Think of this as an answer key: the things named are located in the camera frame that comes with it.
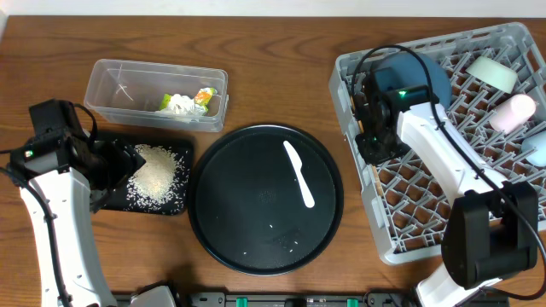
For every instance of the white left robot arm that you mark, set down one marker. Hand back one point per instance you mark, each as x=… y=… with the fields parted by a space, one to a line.
x=65 y=174

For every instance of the blue plate with rice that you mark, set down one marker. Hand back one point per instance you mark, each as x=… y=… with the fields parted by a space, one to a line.
x=403 y=70

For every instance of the green bowl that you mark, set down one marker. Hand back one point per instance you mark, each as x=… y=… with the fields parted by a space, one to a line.
x=493 y=73

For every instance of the white plastic spoon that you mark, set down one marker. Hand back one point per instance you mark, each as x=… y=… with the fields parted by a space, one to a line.
x=297 y=167

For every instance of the light blue cup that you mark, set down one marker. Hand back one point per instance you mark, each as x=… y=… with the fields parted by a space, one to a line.
x=538 y=144

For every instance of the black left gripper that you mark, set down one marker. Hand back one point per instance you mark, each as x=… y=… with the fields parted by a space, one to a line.
x=118 y=162

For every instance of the pink cup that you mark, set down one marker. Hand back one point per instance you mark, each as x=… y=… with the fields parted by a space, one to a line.
x=513 y=113

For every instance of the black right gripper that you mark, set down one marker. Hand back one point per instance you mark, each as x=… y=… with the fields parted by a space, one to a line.
x=369 y=154

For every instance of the round black serving tray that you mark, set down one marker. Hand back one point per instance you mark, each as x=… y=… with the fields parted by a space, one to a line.
x=245 y=205

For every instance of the clear plastic waste bin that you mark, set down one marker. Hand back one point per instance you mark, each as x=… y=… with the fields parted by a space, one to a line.
x=131 y=92

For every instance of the black rectangular tray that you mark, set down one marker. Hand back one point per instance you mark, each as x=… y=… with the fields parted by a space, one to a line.
x=178 y=144

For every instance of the pile of white rice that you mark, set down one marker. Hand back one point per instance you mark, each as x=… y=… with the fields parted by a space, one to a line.
x=159 y=186

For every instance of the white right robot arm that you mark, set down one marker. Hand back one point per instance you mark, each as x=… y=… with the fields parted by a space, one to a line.
x=491 y=233

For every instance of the black aluminium rail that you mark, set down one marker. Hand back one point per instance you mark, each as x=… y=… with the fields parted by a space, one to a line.
x=370 y=299

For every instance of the wooden chopstick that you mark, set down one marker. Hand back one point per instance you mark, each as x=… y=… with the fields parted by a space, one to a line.
x=376 y=177

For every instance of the yellow green snack wrapper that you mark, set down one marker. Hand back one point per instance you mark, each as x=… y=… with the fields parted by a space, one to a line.
x=204 y=96

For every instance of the grey plastic dishwasher rack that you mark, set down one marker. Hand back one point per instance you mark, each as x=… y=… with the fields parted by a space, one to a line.
x=408 y=222

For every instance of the white paper napkin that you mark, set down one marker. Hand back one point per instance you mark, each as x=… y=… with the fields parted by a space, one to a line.
x=181 y=105

